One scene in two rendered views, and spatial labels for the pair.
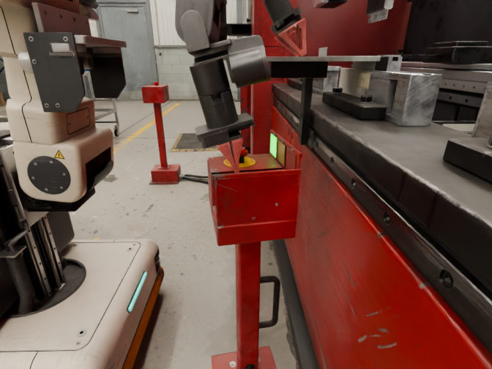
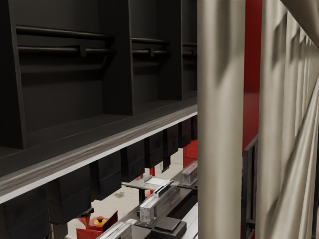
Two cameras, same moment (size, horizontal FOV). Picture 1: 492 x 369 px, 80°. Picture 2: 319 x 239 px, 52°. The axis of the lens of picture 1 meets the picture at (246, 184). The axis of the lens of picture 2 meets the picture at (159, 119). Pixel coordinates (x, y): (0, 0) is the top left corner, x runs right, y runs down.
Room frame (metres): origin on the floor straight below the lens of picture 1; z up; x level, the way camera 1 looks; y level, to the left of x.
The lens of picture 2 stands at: (-0.72, -1.14, 1.69)
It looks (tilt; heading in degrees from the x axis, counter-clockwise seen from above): 10 degrees down; 29
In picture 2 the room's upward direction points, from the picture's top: 1 degrees counter-clockwise
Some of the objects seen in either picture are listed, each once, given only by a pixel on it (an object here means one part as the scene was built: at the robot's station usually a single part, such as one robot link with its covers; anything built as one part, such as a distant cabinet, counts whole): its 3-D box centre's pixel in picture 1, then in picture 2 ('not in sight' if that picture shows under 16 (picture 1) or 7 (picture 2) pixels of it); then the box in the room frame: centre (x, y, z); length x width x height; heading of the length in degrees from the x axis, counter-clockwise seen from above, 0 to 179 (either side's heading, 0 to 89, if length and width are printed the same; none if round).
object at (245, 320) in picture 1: (247, 307); not in sight; (0.59, 0.00, 0.39); 0.05 x 0.05 x 0.54; 11
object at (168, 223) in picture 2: not in sight; (153, 225); (0.37, -0.50, 1.01); 0.26 x 0.12 x 0.05; 92
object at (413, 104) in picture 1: (375, 90); (161, 200); (0.77, -0.32, 0.92); 0.39 x 0.06 x 0.10; 2
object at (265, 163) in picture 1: (247, 181); (98, 231); (0.59, 0.00, 0.75); 0.20 x 0.16 x 0.18; 11
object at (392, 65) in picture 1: (374, 63); (164, 188); (0.80, -0.32, 0.99); 0.20 x 0.03 x 0.03; 2
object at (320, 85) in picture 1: (314, 77); (198, 168); (1.37, -0.30, 0.92); 0.50 x 0.06 x 0.10; 2
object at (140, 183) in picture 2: (313, 58); (143, 181); (0.82, -0.17, 1.00); 0.26 x 0.18 x 0.01; 92
